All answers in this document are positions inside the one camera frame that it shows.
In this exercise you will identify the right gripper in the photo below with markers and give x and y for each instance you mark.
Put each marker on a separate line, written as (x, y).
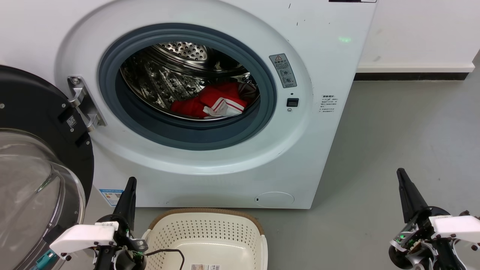
(416, 247)

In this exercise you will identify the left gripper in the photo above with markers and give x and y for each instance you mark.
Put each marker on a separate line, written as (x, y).
(125, 258)

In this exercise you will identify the red and white garment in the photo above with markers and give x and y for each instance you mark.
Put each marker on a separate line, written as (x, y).
(217, 98)

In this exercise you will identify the dark brown garment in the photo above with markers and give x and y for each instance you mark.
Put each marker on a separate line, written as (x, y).
(249, 92)

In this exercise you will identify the cream perforated laundry basket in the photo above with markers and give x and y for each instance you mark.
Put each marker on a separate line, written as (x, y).
(210, 232)

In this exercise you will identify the black glass washer door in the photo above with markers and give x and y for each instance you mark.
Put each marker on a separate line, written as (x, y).
(33, 105)

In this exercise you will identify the blue energy label sticker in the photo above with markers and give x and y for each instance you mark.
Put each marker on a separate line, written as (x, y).
(110, 197)

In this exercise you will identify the small QR code sticker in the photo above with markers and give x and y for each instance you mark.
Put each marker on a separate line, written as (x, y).
(71, 121)

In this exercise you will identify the white front-load washing machine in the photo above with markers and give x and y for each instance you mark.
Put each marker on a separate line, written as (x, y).
(318, 150)

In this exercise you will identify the silver metal door hinge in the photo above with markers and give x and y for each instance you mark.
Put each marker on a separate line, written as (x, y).
(84, 101)

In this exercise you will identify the dark grey baseboard strip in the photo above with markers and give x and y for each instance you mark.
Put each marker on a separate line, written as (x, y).
(412, 76)

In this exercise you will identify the clear text notice sticker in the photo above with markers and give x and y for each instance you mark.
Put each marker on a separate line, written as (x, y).
(328, 104)

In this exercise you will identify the grey warning label sticker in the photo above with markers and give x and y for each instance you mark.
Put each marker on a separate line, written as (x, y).
(283, 71)

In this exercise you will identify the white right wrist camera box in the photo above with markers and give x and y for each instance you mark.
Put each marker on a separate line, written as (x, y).
(457, 227)

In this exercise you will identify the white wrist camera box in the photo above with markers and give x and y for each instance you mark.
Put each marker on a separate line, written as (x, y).
(457, 227)
(82, 236)

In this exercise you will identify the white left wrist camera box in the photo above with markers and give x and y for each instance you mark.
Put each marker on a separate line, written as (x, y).
(82, 236)

